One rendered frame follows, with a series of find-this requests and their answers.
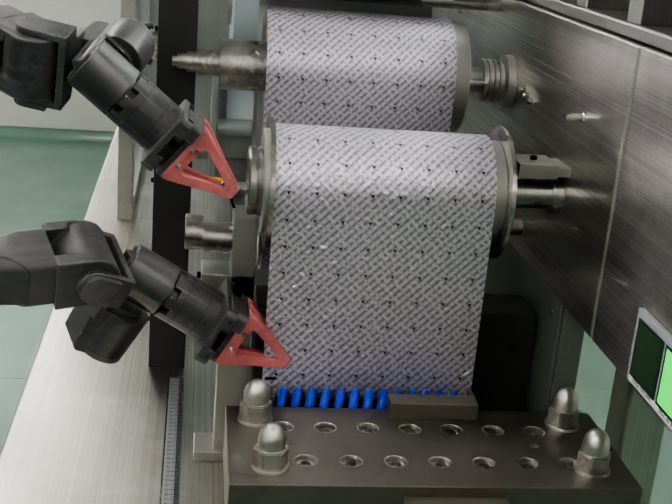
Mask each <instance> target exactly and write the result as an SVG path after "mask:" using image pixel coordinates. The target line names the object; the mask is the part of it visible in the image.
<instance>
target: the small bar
mask: <svg viewBox="0 0 672 504"><path fill-rule="evenodd" d="M478 406H479V405H478V403H477V402H476V400H475V398H474V396H469V395H423V394H388V396H387V405H386V409H387V412H388V415H389V418H391V419H444V420H477V414H478Z"/></svg>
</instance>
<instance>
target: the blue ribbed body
mask: <svg viewBox="0 0 672 504"><path fill-rule="evenodd" d="M421 394H423V395H430V391H429V390H426V389H425V390H423V391H422V392H421ZM387 396H388V391H387V390H386V389H381V390H380V391H379V396H378V398H375V396H374V390H373V389H371V388H368V389H366V390H365V394H364V398H361V396H360V391H359V389H358V388H353V389H352V390H351V392H350V398H347V397H346V391H345V389H344V388H338V389H337V391H336V396H335V397H332V392H331V389H330V388H329V387H325V388H324V389H323V390H322V393H321V397H318V392H317V389H316V388H315V387H310V388H309V389H308V391H307V396H306V397H304V394H303V390H302V388H301V387H295V388H294V390H293V393H292V396H289V391H288V388H287V387H285V386H282V387H280V388H279V391H278V395H277V396H275V400H274V407H317V408H367V409H386V405H387Z"/></svg>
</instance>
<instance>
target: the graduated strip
mask: <svg viewBox="0 0 672 504"><path fill-rule="evenodd" d="M183 401H184V378H168V389H167V403H166V417H165V431H164V445H163V459H162V473H161V487H160V501H159V504H179V503H180V477H181V452H182V426H183Z"/></svg>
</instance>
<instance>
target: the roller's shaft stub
mask: <svg viewBox="0 0 672 504"><path fill-rule="evenodd" d="M564 198H565V187H564V182H563V179H562V178H561V177H558V178H557V179H546V180H528V179H517V199H516V208H537V209H544V211H545V212H546V213H547V214H551V215H557V214H559V213H560V211H561V210H562V207H563V204H564Z"/></svg>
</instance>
